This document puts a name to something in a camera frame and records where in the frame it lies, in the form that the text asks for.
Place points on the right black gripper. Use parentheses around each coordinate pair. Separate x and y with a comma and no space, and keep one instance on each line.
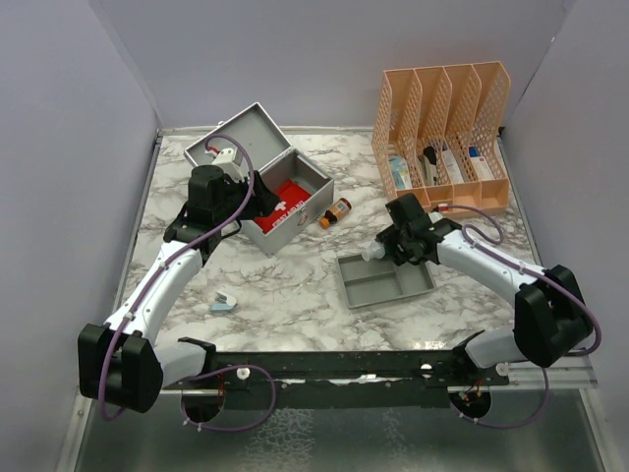
(388,237)

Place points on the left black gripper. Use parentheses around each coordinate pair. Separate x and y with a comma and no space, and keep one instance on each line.
(261,202)

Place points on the red first aid pouch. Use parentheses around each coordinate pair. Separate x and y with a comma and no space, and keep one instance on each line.
(292,196)

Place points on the white green bottle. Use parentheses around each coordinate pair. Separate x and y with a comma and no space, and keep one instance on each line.
(373,251)

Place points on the grey plastic tray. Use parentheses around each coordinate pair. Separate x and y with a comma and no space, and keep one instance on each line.
(381,281)

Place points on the brown medicine bottle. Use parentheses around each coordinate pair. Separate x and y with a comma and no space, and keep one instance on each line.
(335,213)

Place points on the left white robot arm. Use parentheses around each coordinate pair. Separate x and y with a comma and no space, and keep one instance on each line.
(119,363)

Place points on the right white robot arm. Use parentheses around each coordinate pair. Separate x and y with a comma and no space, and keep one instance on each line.
(550,316)

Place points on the teal medicine box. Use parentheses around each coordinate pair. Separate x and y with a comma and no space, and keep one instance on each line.
(400,172)

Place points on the white medicine box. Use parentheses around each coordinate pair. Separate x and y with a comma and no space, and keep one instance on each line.
(456,174)

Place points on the red blue medicine box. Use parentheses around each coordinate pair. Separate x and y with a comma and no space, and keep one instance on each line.
(479,161)

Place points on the black white thermometer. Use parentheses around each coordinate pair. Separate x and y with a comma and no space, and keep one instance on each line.
(428,159)

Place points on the peach file organizer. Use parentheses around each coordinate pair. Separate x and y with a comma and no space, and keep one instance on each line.
(453,106)

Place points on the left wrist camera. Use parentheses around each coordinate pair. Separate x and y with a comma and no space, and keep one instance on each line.
(229,160)

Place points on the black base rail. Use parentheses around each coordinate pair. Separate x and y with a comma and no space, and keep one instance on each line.
(269,381)

